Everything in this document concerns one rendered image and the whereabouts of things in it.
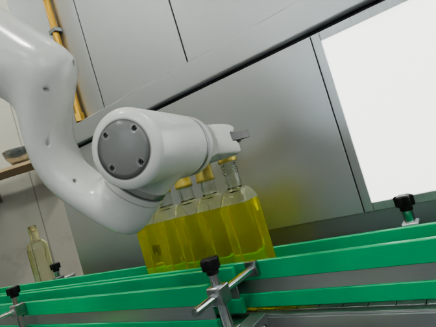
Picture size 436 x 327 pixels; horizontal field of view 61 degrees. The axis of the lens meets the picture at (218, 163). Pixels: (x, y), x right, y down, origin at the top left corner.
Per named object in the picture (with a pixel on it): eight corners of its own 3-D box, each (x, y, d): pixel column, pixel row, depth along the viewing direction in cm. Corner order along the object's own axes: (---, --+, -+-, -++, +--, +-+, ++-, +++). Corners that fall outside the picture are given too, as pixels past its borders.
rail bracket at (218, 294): (273, 307, 62) (252, 234, 62) (218, 365, 48) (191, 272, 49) (257, 307, 64) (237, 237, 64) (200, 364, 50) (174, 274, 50)
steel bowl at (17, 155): (59, 158, 391) (55, 145, 391) (35, 157, 349) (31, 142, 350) (23, 170, 395) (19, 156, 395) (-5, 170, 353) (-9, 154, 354)
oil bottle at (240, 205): (288, 292, 68) (254, 180, 69) (276, 305, 63) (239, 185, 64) (261, 294, 71) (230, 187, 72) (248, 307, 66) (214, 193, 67)
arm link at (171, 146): (183, 195, 50) (218, 137, 48) (130, 214, 37) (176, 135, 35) (136, 160, 52) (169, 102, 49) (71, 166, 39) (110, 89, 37)
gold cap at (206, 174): (218, 177, 72) (211, 156, 72) (207, 180, 69) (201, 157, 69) (204, 181, 74) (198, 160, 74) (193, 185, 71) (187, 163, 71)
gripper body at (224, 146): (159, 182, 53) (190, 175, 64) (225, 161, 50) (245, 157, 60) (145, 132, 53) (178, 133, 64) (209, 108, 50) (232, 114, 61)
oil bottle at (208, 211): (261, 294, 71) (229, 187, 72) (247, 307, 67) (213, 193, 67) (237, 296, 74) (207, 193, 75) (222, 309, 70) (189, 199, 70)
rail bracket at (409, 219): (444, 264, 61) (419, 185, 61) (442, 280, 55) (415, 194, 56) (418, 266, 63) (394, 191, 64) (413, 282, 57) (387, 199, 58)
